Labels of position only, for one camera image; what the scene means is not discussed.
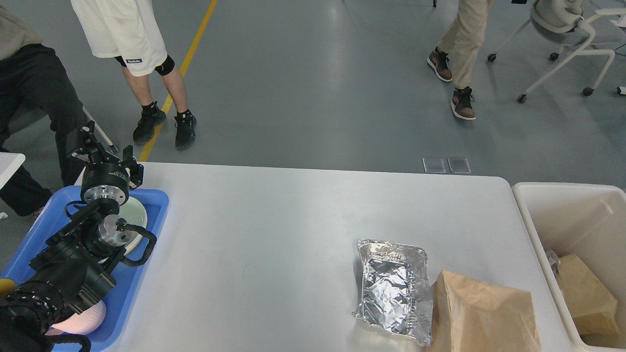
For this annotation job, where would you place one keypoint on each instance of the blue plastic tray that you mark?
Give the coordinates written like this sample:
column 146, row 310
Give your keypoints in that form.
column 121, row 298

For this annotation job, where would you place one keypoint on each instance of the white office chair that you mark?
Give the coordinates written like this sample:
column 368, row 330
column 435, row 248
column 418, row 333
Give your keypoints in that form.
column 578, row 28

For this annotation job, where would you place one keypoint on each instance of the floor socket plate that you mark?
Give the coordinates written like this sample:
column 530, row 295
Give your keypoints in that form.
column 434, row 165
column 459, row 165

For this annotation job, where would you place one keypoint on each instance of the white chair near person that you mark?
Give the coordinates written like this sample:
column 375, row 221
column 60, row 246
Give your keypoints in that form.
column 100, row 134

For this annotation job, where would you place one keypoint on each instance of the brown paper bag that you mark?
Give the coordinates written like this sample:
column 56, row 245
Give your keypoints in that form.
column 470, row 315
column 591, row 305

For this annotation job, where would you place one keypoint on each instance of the person in brown sneakers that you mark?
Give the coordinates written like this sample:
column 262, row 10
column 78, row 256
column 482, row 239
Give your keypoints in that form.
column 453, row 58

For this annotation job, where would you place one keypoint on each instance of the left floor socket plate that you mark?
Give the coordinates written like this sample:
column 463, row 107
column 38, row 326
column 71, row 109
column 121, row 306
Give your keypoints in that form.
column 434, row 165

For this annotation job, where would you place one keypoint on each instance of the green ceramic plate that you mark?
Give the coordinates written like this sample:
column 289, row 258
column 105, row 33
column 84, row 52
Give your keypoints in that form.
column 133, row 212

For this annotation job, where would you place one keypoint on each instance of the person in cream sweater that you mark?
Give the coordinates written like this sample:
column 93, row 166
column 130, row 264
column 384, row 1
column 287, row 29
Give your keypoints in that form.
column 32, row 72

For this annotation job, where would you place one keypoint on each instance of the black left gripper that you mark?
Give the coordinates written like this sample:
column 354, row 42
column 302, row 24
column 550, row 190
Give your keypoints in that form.
column 104, row 175

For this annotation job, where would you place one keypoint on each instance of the brown paper bag in bin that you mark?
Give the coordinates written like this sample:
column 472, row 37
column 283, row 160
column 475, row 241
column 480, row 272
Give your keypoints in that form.
column 591, row 305

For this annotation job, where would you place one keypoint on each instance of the dark green ceramic mug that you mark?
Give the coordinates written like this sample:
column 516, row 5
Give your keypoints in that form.
column 6, row 286

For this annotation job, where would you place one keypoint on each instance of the silver foil bag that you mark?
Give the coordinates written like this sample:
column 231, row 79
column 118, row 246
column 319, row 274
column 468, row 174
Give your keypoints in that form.
column 395, row 293

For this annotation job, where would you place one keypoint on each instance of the person in white shorts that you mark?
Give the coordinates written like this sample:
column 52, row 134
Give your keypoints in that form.
column 127, row 31

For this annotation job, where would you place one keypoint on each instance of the white plastic bin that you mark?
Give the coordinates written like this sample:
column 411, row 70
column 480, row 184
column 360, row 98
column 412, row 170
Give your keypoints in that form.
column 590, row 221

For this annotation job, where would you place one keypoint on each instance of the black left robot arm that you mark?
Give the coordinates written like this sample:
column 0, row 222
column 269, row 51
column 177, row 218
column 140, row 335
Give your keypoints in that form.
column 74, row 272

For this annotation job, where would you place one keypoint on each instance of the pink ceramic mug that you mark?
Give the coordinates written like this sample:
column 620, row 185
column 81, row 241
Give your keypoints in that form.
column 83, row 323

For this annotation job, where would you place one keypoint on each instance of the right floor socket plate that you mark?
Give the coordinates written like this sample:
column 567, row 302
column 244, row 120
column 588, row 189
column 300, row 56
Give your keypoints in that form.
column 459, row 165

